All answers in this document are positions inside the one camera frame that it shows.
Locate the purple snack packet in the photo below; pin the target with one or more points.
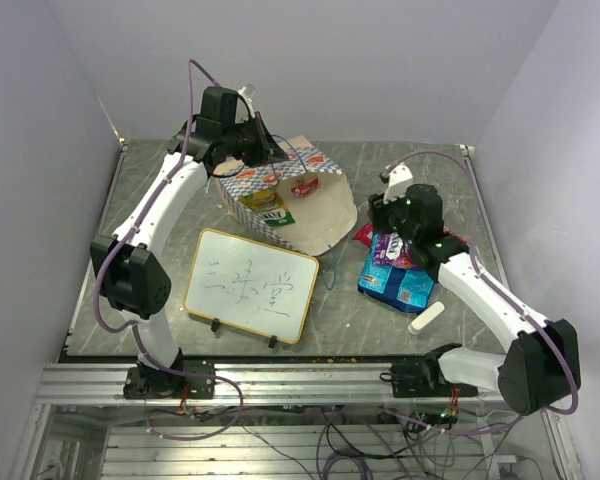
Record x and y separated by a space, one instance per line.
390 250

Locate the pink snack packet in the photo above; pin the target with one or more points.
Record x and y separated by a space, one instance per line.
365 235

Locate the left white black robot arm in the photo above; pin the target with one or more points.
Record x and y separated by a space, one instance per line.
131 286

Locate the small whiteboard with yellow frame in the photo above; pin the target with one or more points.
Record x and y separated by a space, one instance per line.
252 286

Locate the small red candy packet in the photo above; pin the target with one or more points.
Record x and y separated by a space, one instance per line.
303 187

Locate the teal snack packet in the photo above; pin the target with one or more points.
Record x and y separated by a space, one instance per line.
407 291

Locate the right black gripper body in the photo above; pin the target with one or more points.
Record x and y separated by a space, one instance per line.
389 217

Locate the aluminium extrusion rail frame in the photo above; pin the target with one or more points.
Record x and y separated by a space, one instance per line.
262 384

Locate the white whiteboard eraser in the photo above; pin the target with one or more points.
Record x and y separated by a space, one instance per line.
425 318

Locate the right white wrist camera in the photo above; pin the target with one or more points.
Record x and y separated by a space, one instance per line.
397 179

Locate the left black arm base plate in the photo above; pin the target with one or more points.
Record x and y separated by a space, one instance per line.
147 383

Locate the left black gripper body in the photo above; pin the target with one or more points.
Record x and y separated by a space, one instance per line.
249 142

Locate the green snack packet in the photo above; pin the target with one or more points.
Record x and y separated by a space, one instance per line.
269 206

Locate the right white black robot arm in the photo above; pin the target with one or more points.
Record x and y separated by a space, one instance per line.
539 364

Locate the blue checkered paper bag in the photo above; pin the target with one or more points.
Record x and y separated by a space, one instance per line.
321 220

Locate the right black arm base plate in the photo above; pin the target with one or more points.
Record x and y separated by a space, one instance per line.
421 377

